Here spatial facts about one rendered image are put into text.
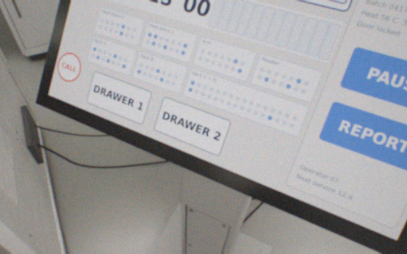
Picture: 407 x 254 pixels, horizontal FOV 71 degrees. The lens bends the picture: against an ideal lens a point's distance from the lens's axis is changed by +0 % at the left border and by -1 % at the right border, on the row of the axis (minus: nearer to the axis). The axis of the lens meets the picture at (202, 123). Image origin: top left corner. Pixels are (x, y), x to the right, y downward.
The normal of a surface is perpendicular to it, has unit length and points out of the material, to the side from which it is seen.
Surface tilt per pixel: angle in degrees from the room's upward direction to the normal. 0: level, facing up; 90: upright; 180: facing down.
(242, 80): 50
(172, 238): 5
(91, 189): 0
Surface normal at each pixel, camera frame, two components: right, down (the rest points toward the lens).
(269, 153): -0.29, 0.06
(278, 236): 0.05, -0.68
